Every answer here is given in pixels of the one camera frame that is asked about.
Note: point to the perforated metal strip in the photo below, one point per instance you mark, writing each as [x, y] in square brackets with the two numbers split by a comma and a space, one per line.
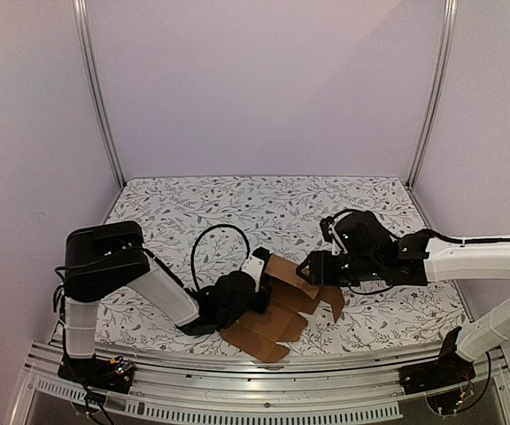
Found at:
[168, 411]

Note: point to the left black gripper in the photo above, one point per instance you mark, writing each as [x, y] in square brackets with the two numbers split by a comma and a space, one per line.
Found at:
[261, 307]

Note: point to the right aluminium corner post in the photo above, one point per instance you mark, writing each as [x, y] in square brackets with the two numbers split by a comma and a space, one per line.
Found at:
[436, 89]

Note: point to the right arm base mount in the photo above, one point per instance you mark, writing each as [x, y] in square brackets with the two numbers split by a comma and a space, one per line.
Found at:
[447, 369]

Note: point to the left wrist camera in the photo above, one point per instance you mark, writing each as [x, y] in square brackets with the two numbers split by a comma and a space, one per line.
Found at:
[256, 263]

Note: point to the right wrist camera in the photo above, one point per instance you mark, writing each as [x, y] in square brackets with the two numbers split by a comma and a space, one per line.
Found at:
[327, 226]

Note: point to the floral patterned table mat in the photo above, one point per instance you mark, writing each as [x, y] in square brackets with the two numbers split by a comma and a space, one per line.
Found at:
[201, 228]

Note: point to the aluminium corner post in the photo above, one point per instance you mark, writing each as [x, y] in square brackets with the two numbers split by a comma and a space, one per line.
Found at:
[436, 89]
[81, 18]

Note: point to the aluminium front rail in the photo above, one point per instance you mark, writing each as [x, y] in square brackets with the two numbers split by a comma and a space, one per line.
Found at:
[349, 378]

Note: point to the left aluminium corner post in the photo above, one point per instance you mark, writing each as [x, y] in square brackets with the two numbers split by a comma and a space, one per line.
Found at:
[81, 18]

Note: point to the brown cardboard box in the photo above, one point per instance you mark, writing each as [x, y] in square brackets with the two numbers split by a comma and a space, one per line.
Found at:
[264, 335]

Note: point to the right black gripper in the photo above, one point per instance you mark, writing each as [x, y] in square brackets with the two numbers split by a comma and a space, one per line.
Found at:
[320, 266]

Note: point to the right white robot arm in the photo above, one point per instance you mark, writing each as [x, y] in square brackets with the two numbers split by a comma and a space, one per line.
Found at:
[427, 256]

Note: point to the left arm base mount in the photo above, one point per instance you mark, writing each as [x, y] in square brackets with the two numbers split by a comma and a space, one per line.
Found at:
[115, 374]

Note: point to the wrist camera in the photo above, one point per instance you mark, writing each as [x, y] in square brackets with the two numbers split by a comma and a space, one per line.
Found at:
[256, 263]
[327, 226]

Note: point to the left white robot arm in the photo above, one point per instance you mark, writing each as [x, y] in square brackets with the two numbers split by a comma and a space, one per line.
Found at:
[103, 259]

